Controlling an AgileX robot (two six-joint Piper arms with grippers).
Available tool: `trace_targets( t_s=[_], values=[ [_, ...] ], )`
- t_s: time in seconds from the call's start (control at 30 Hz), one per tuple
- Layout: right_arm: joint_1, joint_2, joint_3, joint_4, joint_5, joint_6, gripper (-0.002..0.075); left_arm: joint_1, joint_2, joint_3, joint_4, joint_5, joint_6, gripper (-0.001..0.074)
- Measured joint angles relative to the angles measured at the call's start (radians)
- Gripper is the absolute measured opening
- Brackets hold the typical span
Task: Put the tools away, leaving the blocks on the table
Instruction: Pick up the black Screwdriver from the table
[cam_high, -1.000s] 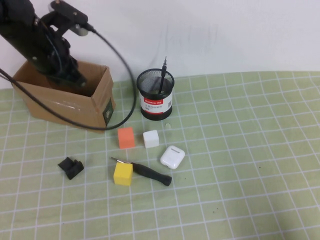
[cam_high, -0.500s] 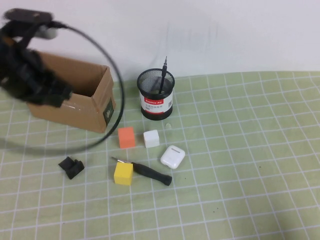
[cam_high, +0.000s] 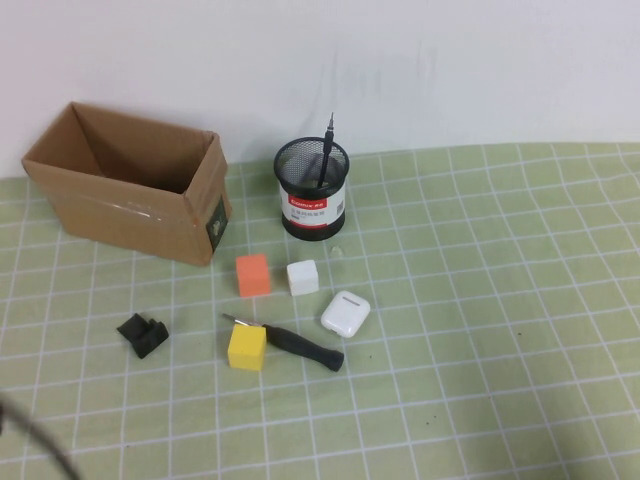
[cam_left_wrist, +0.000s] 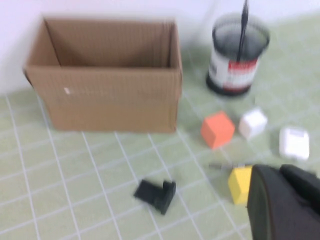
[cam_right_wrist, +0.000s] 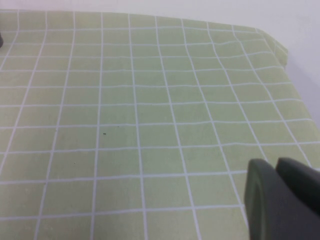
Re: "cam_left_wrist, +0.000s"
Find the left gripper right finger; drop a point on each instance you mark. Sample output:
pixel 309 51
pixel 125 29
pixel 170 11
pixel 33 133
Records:
pixel 305 185

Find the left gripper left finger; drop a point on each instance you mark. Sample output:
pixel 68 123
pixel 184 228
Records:
pixel 275 212

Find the thin black pen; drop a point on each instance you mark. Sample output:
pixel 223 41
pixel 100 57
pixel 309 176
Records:
pixel 243 30

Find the white earbuds case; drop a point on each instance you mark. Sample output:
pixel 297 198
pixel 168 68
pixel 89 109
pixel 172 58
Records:
pixel 293 143

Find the yellow block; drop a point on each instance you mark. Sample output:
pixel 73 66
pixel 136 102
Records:
pixel 238 185

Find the white block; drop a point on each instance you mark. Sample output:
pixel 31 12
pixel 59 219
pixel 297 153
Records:
pixel 252 123

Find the orange block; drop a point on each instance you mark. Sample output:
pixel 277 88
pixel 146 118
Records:
pixel 217 130

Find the black mesh pen holder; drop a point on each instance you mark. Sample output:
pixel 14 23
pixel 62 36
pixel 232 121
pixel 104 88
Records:
pixel 220 86

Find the brown cardboard box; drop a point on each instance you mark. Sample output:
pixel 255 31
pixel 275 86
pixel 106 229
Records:
pixel 112 100

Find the green checked tablecloth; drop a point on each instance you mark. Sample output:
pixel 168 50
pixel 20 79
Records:
pixel 75 175

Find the black plastic bracket part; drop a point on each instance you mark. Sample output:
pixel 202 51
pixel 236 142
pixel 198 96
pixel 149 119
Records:
pixel 155 197

